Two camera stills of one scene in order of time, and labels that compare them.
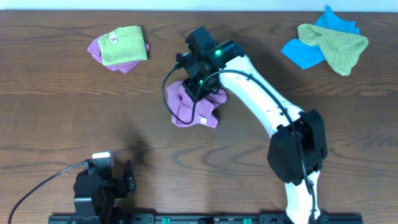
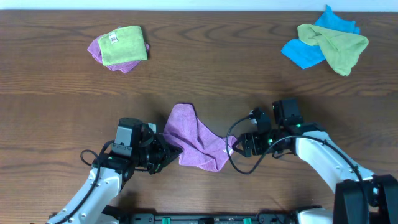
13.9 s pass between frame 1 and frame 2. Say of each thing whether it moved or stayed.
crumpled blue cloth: stayed
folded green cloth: stayed
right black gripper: moved
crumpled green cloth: stayed
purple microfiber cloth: moved
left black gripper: moved
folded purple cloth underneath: stayed
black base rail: stayed
